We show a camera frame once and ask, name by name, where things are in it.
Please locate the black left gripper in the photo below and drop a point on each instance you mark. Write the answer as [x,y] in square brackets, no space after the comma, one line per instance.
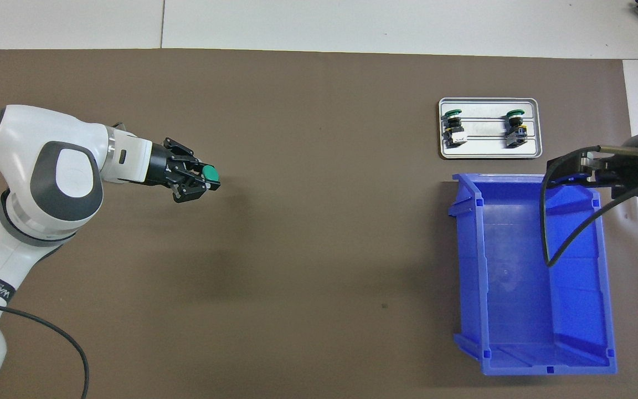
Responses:
[158,163]

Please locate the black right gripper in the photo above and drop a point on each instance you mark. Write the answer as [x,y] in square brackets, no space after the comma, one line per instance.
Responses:
[634,172]

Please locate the green push button switch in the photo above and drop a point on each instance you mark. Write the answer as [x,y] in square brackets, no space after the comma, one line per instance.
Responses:
[211,174]
[515,133]

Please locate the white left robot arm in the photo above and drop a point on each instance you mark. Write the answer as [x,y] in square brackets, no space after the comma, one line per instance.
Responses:
[31,166]

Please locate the green push button, white base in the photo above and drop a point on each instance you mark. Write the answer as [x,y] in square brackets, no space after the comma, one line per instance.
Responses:
[454,132]

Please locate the grey metal tray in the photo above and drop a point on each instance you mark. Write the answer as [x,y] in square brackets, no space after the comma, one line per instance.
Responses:
[485,138]

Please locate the blue plastic storage bin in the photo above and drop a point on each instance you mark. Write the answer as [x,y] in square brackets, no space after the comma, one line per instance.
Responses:
[518,288]

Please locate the brown table mat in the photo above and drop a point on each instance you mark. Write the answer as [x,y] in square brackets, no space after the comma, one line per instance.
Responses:
[297,249]

